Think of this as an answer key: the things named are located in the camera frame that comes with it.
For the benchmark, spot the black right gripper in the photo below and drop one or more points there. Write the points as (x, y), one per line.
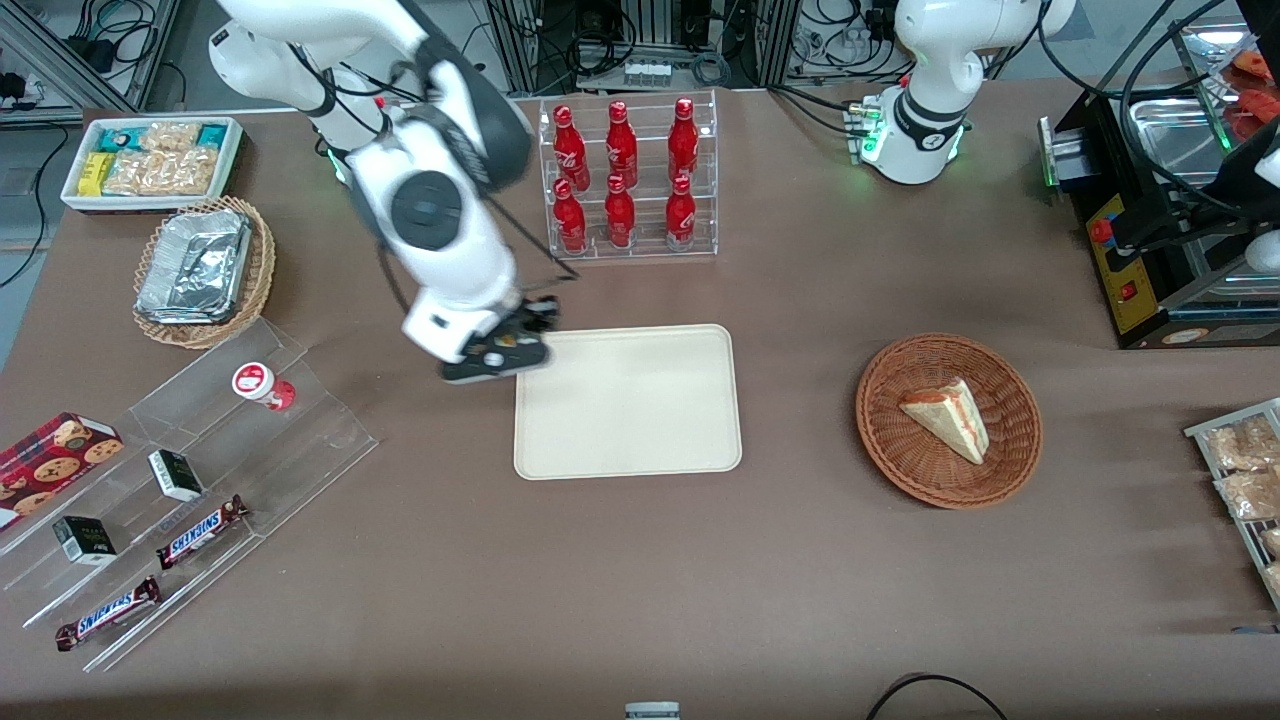
(535, 315)

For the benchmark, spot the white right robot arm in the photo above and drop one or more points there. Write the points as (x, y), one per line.
(440, 210)

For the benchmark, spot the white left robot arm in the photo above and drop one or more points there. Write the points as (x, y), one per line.
(930, 110)

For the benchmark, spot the cream plastic tray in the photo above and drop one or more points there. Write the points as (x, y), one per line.
(630, 410)

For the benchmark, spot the red cola bottle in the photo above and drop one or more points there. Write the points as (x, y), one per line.
(570, 150)
(621, 148)
(570, 220)
(681, 215)
(620, 215)
(683, 145)

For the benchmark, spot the clear acrylic bottle rack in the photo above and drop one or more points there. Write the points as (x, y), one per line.
(645, 255)

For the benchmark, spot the clear acrylic stepped display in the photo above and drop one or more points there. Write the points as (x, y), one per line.
(300, 440)

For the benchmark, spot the red white yogurt cup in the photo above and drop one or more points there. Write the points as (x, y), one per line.
(258, 383)

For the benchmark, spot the oval light wicker basket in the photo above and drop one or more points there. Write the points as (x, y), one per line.
(262, 270)

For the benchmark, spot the stacked foil containers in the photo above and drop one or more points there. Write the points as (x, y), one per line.
(195, 265)

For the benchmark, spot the white power strip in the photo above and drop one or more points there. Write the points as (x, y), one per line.
(646, 72)

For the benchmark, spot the white plastic snack bin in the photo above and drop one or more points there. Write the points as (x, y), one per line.
(235, 165)

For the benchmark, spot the small dark green box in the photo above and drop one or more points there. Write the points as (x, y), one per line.
(175, 475)
(85, 540)

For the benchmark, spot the brown snickers bar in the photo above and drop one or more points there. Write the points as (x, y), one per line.
(200, 532)
(108, 614)

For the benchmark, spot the teal snack packet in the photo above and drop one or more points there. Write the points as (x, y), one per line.
(212, 135)
(122, 138)

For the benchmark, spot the small grey device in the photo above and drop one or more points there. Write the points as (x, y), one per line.
(652, 711)

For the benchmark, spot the clear bag of crackers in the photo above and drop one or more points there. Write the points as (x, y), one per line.
(160, 172)
(170, 137)

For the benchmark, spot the yellow snack packet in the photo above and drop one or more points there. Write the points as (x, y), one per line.
(94, 175)

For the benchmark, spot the wrapped triangle sandwich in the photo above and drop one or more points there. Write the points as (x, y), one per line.
(950, 420)

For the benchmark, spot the red plaid cookie box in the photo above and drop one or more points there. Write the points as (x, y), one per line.
(50, 460)

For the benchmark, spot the round brown wicker basket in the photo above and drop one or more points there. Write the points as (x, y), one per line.
(1010, 440)

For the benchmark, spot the clear bag of bread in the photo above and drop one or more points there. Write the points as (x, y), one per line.
(1245, 445)
(1272, 542)
(1250, 495)
(1274, 580)

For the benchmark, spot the orange packaged food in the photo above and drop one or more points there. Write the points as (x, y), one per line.
(1258, 65)
(1262, 110)

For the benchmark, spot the blue tape strip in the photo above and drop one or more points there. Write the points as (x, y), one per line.
(1258, 629)

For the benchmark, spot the aluminium frame rack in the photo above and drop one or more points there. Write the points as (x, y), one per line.
(520, 40)

